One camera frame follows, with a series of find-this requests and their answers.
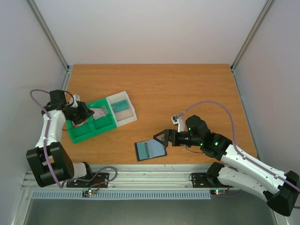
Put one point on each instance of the grey card in tray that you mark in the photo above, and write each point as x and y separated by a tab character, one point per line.
105	110

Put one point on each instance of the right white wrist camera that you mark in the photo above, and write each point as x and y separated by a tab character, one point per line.
178	121

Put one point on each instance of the green plastic tray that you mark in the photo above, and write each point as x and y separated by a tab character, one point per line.
92	127

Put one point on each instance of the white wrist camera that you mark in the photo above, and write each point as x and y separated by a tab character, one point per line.
74	101
178	121

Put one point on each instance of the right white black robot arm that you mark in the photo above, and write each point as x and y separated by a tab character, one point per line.
234	167

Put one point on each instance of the right small circuit board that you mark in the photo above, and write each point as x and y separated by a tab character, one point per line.
218	192

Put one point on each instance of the left small circuit board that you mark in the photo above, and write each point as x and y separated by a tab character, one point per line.
89	192

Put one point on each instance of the grey slotted cable duct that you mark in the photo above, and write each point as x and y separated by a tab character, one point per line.
123	195

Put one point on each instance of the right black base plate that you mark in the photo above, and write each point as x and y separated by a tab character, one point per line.
200	180

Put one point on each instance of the white pink patterned card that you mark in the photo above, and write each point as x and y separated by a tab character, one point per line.
98	113

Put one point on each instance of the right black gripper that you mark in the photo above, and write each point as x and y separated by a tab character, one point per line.
166	137

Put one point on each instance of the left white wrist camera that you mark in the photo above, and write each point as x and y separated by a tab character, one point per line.
74	101

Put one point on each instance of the small circuit board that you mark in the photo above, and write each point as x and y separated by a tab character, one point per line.
89	192
218	192

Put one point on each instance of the white plastic tray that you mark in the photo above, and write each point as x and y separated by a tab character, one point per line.
124	117

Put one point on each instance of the right aluminium frame post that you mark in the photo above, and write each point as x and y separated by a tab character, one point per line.
259	20

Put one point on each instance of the aluminium frame post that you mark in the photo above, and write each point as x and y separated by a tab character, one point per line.
32	4
259	20

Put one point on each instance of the red white card in tray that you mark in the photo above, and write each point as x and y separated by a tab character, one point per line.
81	124

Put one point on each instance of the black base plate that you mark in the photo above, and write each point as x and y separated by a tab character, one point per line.
200	180
98	181

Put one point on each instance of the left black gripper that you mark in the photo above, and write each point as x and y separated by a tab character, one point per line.
85	115

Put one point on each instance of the dark blue card holder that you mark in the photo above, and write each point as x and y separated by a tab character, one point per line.
149	149

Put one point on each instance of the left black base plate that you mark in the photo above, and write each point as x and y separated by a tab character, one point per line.
98	181

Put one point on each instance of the left aluminium frame post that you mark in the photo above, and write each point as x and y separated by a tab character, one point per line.
32	4

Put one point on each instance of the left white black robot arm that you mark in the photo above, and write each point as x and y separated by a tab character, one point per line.
49	162

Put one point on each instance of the aluminium front rail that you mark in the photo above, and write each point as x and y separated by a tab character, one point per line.
137	177

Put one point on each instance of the teal card in white tray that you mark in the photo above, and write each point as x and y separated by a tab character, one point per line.
120	106

